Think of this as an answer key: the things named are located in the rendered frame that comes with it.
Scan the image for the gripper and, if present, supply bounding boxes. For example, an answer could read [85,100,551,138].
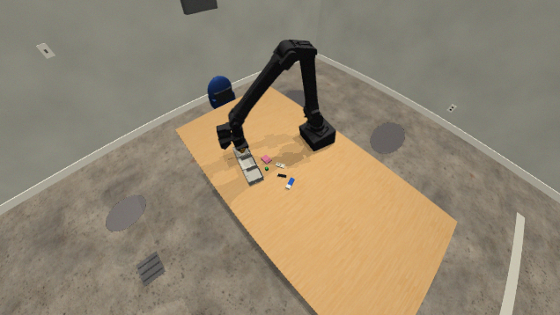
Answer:
[234,134,249,154]

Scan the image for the grey open bin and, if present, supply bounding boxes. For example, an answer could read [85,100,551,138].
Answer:
[232,146,264,186]

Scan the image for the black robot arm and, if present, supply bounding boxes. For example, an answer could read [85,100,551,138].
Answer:
[217,40,329,150]

